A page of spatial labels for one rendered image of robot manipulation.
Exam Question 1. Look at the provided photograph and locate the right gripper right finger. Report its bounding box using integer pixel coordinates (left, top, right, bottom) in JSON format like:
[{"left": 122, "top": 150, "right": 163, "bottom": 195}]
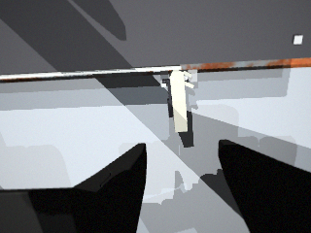
[{"left": 218, "top": 140, "right": 311, "bottom": 233}]

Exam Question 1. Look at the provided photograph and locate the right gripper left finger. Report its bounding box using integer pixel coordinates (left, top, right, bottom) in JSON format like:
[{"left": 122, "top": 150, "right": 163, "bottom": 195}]
[{"left": 0, "top": 143, "right": 147, "bottom": 233}]

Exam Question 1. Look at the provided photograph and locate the dark grey flat panel with vent slots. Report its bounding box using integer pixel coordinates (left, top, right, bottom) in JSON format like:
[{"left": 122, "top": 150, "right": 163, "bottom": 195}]
[{"left": 0, "top": 0, "right": 311, "bottom": 75}]

